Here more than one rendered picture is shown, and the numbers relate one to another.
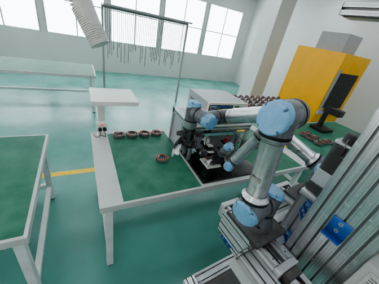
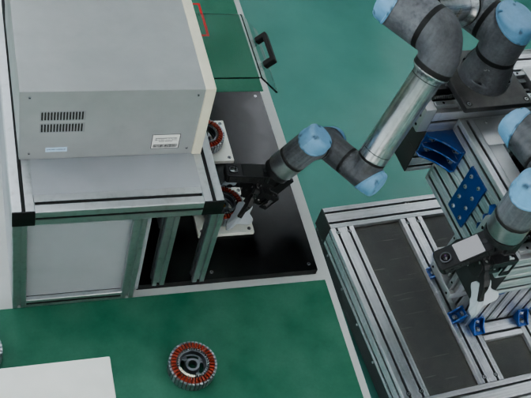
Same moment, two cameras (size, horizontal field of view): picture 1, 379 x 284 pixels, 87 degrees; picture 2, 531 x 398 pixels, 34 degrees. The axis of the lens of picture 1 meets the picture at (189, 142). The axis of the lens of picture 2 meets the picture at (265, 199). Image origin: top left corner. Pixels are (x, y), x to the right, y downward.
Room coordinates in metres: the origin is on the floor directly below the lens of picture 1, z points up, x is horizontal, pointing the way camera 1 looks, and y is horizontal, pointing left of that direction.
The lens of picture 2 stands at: (1.42, 1.18, 2.55)
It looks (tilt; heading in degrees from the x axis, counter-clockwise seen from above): 50 degrees down; 272
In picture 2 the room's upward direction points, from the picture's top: 20 degrees clockwise
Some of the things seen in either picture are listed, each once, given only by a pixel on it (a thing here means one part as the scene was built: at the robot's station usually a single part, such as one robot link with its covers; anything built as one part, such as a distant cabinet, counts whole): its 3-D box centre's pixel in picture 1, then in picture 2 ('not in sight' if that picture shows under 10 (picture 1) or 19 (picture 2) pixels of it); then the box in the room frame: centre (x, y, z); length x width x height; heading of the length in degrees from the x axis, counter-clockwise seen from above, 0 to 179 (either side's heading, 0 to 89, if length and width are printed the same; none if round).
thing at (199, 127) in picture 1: (211, 117); (100, 95); (1.91, -0.17, 1.09); 0.68 x 0.44 x 0.05; 121
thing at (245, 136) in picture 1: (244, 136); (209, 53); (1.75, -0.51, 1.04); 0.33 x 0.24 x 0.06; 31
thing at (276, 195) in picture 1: (267, 198); not in sight; (0.74, -0.42, 1.20); 0.13 x 0.12 x 0.14; 134
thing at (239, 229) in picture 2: (210, 162); (220, 212); (1.57, -0.23, 0.78); 0.15 x 0.15 x 0.01; 31
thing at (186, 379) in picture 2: (162, 158); (192, 366); (1.48, 0.21, 0.77); 0.11 x 0.11 x 0.04
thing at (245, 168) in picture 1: (219, 161); (205, 180); (1.65, -0.33, 0.76); 0.64 x 0.47 x 0.02; 121
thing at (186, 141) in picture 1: (188, 137); (493, 248); (1.01, 0.01, 1.29); 0.09 x 0.08 x 0.12; 36
